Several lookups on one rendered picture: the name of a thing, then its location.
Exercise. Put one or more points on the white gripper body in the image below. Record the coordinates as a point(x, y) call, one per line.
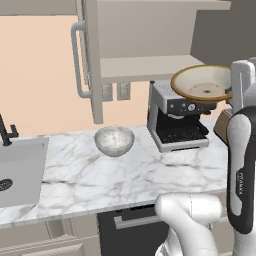
point(242, 83)

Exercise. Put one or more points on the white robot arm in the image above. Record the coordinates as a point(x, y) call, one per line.
point(240, 156)

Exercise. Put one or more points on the beige cabinet door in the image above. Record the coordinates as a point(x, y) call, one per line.
point(93, 66)

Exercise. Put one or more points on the beige base cabinet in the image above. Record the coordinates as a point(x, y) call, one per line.
point(50, 238)
point(222, 240)

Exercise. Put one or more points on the cream bowl with brown rim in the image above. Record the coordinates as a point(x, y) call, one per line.
point(200, 84)

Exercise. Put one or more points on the silver black coffee machine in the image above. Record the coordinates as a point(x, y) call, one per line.
point(176, 130)

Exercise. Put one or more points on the grey speckled bowl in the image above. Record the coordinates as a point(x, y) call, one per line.
point(114, 140)

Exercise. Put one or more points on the black dishwasher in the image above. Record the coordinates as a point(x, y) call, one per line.
point(136, 238)

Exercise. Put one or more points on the grey sink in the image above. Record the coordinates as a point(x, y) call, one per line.
point(20, 170)

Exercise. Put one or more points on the black tap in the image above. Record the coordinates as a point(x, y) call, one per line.
point(6, 133)

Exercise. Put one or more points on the beige wall cabinet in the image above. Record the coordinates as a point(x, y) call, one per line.
point(36, 6)
point(146, 36)

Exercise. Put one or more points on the grey wall socket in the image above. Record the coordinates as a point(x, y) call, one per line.
point(123, 91)
point(107, 92)

